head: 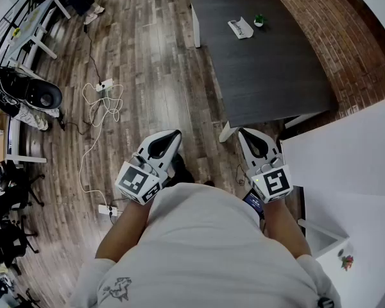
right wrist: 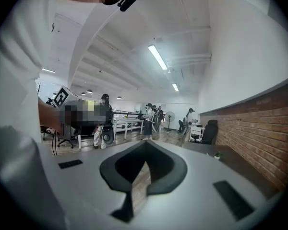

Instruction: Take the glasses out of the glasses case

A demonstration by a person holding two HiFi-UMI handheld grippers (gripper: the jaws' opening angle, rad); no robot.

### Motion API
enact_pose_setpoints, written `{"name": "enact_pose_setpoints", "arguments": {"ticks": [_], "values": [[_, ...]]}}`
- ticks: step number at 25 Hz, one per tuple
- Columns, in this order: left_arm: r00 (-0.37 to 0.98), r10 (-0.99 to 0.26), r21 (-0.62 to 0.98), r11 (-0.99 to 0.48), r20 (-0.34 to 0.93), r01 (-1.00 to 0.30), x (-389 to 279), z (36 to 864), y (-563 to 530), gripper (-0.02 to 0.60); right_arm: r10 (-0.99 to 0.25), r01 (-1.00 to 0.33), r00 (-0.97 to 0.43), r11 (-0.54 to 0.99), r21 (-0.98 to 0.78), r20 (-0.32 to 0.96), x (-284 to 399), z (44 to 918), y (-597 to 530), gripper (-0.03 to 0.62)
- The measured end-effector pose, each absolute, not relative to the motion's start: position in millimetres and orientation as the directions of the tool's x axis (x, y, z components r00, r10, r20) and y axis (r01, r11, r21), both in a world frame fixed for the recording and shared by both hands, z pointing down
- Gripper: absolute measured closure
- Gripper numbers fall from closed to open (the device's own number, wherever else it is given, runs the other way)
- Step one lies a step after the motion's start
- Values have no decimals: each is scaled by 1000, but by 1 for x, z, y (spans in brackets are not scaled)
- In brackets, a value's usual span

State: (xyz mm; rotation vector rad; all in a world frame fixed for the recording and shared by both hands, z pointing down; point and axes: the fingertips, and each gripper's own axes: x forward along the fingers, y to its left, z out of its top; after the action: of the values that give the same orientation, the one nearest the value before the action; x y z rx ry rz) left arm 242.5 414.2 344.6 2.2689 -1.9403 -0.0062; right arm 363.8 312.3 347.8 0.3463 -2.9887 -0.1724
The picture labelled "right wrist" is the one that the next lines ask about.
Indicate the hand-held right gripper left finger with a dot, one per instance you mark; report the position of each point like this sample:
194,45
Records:
110,170

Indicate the standing fan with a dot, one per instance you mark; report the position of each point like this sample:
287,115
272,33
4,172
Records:
169,116

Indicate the white ceiling pipes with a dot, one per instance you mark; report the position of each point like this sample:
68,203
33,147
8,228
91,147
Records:
189,58

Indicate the black head-worn camera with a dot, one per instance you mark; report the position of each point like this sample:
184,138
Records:
128,1

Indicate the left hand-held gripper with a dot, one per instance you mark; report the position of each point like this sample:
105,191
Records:
61,96

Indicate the black office chair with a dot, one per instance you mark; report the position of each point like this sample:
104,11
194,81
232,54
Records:
210,132

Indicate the white table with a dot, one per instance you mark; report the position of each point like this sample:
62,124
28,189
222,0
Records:
130,121

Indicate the small green potted plant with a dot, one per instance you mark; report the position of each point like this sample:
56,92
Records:
218,155

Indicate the long ceiling light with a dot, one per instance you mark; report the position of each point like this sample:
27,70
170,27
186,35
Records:
175,87
157,57
48,70

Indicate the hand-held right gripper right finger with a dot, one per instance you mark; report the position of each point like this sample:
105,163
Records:
172,174

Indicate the person's white shirt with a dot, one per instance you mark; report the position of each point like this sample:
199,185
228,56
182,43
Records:
19,56

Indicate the person's left forearm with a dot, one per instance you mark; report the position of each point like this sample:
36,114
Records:
48,116

